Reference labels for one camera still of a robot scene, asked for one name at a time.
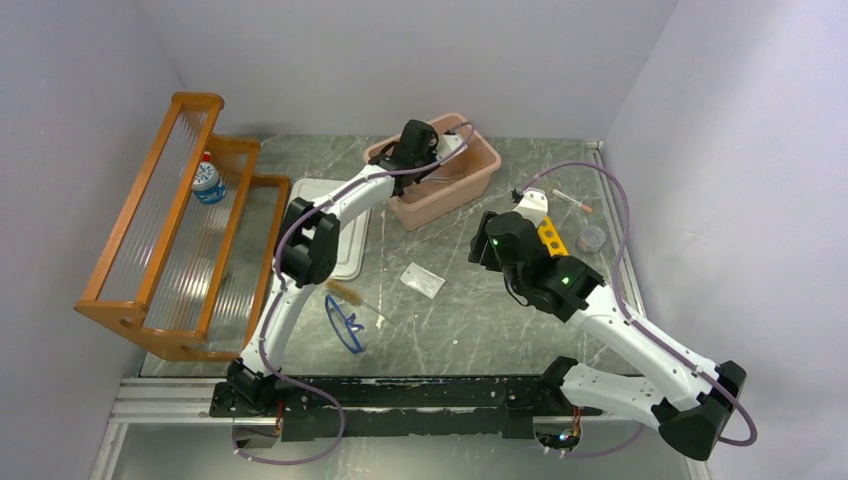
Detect white bin lid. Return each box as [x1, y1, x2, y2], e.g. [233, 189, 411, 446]
[289, 177, 371, 283]

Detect test tube brush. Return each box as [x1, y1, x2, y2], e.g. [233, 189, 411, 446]
[324, 279, 389, 327]

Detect blue safety glasses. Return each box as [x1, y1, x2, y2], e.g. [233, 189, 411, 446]
[324, 294, 364, 355]

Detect metal crucible tongs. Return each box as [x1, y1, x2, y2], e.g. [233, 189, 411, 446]
[422, 172, 473, 185]

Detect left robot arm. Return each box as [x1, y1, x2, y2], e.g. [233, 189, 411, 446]
[227, 120, 450, 416]

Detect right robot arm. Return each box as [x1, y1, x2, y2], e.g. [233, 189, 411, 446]
[468, 211, 747, 461]

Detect yellow test tube rack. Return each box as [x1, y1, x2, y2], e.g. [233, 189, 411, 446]
[536, 216, 569, 257]

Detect pink plastic bin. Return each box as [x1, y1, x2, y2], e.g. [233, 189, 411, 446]
[389, 113, 501, 231]

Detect clear petri dish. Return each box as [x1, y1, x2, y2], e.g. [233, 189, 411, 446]
[575, 225, 607, 254]

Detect white orange marker pen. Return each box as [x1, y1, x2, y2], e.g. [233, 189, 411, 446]
[550, 188, 593, 214]

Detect blue white bottle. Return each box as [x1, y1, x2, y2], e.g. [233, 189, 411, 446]
[191, 151, 227, 205]

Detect orange wooden shelf rack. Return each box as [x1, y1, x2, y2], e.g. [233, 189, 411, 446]
[75, 92, 291, 362]

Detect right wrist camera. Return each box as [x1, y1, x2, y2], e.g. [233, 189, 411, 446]
[512, 188, 548, 228]

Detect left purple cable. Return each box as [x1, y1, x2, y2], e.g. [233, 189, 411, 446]
[256, 121, 475, 465]

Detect purple cable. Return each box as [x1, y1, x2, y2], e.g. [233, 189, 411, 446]
[519, 160, 759, 448]
[256, 121, 475, 465]

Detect black base frame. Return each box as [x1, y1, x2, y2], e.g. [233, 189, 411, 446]
[208, 375, 576, 442]

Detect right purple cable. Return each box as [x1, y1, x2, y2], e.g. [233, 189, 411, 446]
[519, 160, 759, 448]

